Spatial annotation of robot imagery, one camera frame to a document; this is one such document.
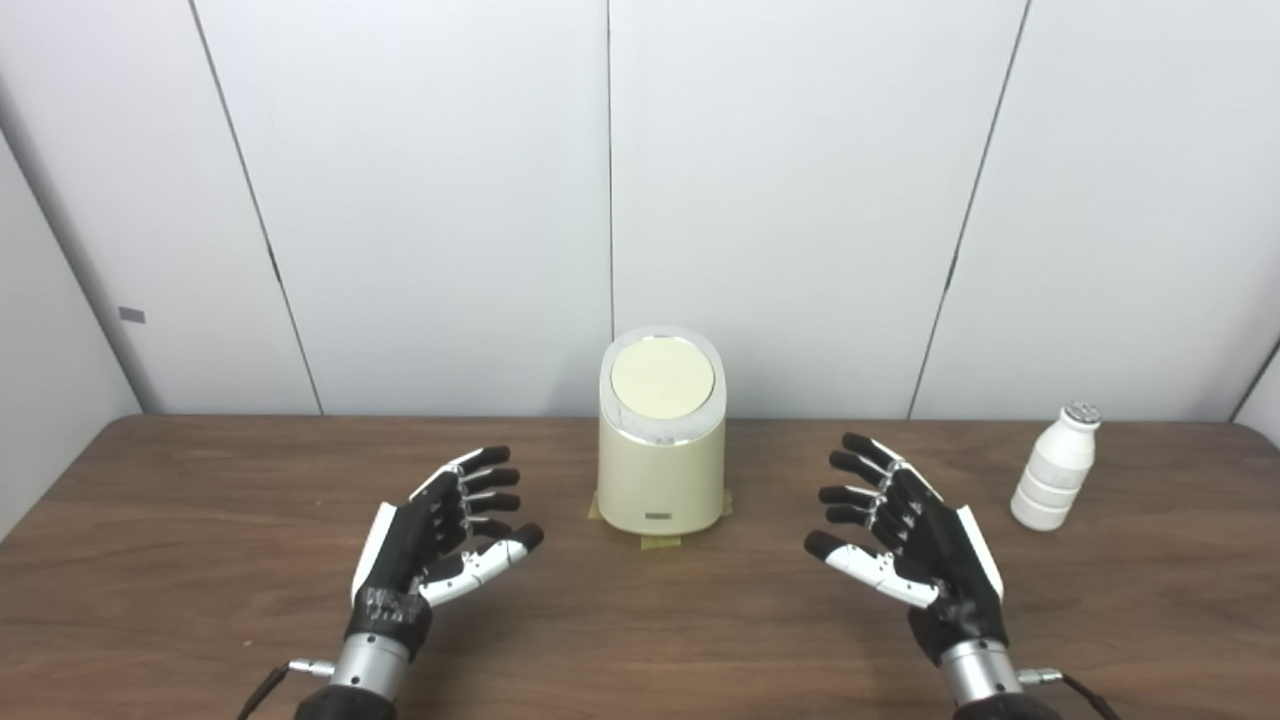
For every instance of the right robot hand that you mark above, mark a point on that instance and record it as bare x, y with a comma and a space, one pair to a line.
950, 570

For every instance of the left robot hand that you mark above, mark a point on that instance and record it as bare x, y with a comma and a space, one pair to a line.
400, 550

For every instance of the small white plastic bottle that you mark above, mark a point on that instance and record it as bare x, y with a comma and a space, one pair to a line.
1050, 475

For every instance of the cream-colored bin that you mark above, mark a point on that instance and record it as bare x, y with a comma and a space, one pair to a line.
660, 480

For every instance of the small gray wall label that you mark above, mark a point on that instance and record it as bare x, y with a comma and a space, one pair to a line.
132, 315

